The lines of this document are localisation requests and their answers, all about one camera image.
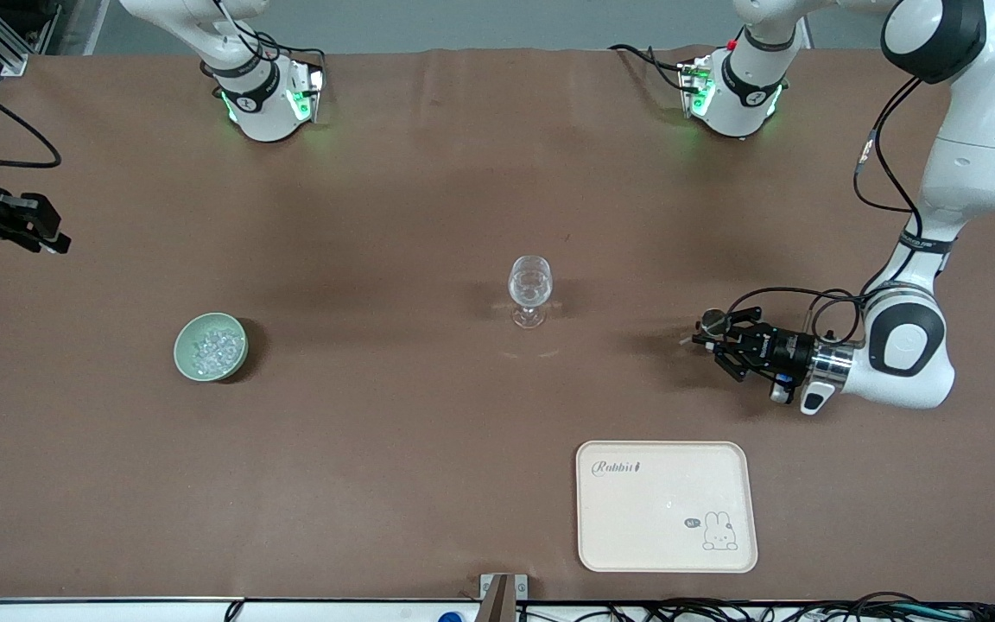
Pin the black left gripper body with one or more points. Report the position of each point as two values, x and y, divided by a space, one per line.
781 347

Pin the clear wine glass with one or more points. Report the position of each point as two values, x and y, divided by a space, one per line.
529 285

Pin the pile of clear ice cubes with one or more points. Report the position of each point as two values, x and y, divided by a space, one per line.
218 350

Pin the dark camera mount pole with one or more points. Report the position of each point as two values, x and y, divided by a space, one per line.
499 605

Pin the green ceramic bowl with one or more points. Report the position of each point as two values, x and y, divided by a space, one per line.
186 345

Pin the steel cocktail jigger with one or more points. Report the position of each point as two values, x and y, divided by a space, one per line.
708 326

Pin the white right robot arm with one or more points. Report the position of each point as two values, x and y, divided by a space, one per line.
260 112

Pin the brown table cover sheet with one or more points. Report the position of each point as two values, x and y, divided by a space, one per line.
377 216

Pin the white table edge rail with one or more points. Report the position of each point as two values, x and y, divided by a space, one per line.
117 612

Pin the grey metal mount bracket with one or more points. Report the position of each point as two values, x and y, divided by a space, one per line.
522 587

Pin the blue cap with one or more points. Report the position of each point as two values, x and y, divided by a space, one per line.
453 617

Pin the aluminium frame profile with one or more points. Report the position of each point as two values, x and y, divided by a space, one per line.
9 47

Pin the cream tray with rabbit print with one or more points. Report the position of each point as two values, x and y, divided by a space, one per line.
662 510

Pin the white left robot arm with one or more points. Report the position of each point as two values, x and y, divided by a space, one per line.
981 155

